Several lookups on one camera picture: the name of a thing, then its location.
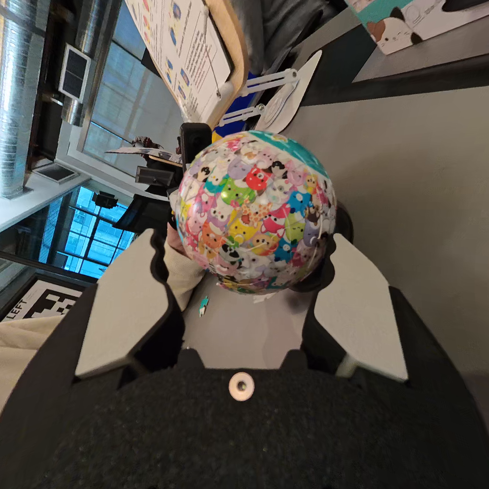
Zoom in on ceiling vent grille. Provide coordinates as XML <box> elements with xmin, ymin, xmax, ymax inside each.
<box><xmin>58</xmin><ymin>44</ymin><xmax>92</xmax><ymax>101</ymax></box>

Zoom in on silver ventilation duct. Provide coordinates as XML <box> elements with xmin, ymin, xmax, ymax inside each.
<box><xmin>0</xmin><ymin>0</ymin><xmax>39</xmax><ymax>199</ymax></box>
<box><xmin>63</xmin><ymin>0</ymin><xmax>111</xmax><ymax>127</ymax></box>

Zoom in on black studio light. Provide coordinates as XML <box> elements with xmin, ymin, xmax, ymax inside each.
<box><xmin>91</xmin><ymin>191</ymin><xmax>119</xmax><ymax>210</ymax></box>

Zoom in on black ball stand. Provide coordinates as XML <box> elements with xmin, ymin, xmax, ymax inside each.
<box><xmin>290</xmin><ymin>202</ymin><xmax>354</xmax><ymax>293</ymax></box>

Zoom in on instruction sheet on stand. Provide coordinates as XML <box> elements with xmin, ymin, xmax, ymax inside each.
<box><xmin>124</xmin><ymin>0</ymin><xmax>323</xmax><ymax>132</ymax></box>

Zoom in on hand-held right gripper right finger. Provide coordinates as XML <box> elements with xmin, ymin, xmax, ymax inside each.
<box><xmin>301</xmin><ymin>233</ymin><xmax>409</xmax><ymax>383</ymax></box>

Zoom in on colourful puzzle ball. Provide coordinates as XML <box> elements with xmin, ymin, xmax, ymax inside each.
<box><xmin>178</xmin><ymin>130</ymin><xmax>338</xmax><ymax>295</ymax></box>

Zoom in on person's left forearm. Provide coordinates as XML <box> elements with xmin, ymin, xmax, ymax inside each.
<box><xmin>164</xmin><ymin>241</ymin><xmax>210</xmax><ymax>312</ymax></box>

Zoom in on black framed sign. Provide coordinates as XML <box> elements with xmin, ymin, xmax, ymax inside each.
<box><xmin>0</xmin><ymin>273</ymin><xmax>86</xmax><ymax>323</ymax></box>

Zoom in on person's left hand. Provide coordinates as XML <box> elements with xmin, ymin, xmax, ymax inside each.
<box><xmin>166</xmin><ymin>223</ymin><xmax>186</xmax><ymax>254</ymax></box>

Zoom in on blue plastic bin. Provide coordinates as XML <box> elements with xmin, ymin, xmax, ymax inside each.
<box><xmin>220</xmin><ymin>93</ymin><xmax>260</xmax><ymax>132</ymax></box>

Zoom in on printed instruction sheet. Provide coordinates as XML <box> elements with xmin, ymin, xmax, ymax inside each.
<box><xmin>126</xmin><ymin>0</ymin><xmax>234</xmax><ymax>119</ymax></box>

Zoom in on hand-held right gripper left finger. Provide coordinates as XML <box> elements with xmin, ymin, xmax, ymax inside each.
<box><xmin>74</xmin><ymin>228</ymin><xmax>186</xmax><ymax>379</ymax></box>

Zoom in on puzzle box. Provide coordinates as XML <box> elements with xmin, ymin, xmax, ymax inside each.
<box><xmin>344</xmin><ymin>0</ymin><xmax>489</xmax><ymax>56</ymax></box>

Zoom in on window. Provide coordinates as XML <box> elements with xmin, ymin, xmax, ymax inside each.
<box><xmin>38</xmin><ymin>187</ymin><xmax>134</xmax><ymax>277</ymax></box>

